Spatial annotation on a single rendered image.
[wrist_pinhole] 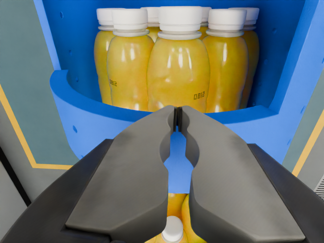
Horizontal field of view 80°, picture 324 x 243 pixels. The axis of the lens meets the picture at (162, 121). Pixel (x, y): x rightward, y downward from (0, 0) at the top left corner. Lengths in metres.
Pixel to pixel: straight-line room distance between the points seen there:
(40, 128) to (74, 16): 1.73
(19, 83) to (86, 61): 1.54
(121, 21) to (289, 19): 0.20
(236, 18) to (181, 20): 0.07
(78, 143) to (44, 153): 1.98
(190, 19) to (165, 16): 0.02
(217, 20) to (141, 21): 0.08
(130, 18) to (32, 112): 1.75
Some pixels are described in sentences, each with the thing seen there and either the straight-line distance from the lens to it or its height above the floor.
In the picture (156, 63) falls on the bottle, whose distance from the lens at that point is 0.19.
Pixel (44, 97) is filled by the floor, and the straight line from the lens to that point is 1.79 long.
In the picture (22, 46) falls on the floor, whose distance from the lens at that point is 1.70.
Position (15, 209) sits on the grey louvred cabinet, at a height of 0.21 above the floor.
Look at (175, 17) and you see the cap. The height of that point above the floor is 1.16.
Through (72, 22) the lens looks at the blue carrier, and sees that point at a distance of 0.30.
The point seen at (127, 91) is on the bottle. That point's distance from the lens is 0.23.
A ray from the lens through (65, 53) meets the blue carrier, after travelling 0.27.
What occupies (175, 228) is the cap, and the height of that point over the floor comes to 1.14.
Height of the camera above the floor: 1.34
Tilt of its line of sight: 58 degrees down
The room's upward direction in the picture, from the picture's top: 174 degrees counter-clockwise
